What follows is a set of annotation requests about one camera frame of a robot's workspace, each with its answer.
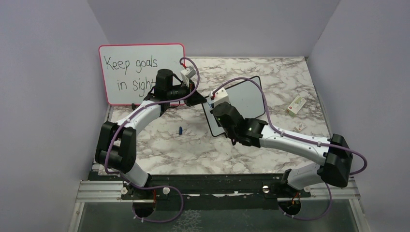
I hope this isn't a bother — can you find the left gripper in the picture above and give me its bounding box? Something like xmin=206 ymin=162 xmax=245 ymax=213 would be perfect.
xmin=167 ymin=79 xmax=206 ymax=106

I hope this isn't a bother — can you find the black framed whiteboard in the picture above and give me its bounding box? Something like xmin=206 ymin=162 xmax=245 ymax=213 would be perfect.
xmin=202 ymin=76 xmax=265 ymax=137

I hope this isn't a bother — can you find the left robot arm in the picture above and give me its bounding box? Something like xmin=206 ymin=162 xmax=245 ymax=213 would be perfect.
xmin=94 ymin=67 xmax=206 ymax=199

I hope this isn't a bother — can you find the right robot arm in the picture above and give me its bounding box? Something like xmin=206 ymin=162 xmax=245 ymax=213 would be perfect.
xmin=211 ymin=102 xmax=353 ymax=197

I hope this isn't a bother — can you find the pink framed whiteboard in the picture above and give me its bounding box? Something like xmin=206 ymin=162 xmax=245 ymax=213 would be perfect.
xmin=98 ymin=43 xmax=185 ymax=105

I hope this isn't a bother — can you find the white green eraser box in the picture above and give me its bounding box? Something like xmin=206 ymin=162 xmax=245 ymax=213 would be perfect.
xmin=285 ymin=95 xmax=307 ymax=116

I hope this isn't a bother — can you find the small white card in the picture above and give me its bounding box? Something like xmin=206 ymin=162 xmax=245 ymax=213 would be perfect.
xmin=294 ymin=122 xmax=307 ymax=131

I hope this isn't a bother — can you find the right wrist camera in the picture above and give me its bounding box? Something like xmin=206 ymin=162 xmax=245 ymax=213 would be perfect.
xmin=209 ymin=87 xmax=230 ymax=108

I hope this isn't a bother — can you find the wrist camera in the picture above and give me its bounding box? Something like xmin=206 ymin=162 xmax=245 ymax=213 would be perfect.
xmin=209 ymin=87 xmax=230 ymax=108
xmin=180 ymin=66 xmax=197 ymax=82

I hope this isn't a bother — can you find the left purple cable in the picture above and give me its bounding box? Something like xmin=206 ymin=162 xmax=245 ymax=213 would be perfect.
xmin=104 ymin=57 xmax=201 ymax=224

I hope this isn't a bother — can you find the purple cable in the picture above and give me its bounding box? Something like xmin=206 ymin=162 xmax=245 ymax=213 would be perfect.
xmin=104 ymin=57 xmax=201 ymax=224
xmin=211 ymin=76 xmax=368 ymax=221

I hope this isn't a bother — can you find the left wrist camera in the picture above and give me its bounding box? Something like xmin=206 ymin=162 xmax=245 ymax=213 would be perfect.
xmin=180 ymin=66 xmax=197 ymax=82

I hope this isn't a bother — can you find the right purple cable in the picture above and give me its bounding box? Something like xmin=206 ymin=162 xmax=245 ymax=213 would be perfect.
xmin=211 ymin=76 xmax=368 ymax=221

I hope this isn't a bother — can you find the black metal base rail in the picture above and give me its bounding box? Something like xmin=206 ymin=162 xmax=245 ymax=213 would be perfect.
xmin=76 ymin=172 xmax=360 ymax=203

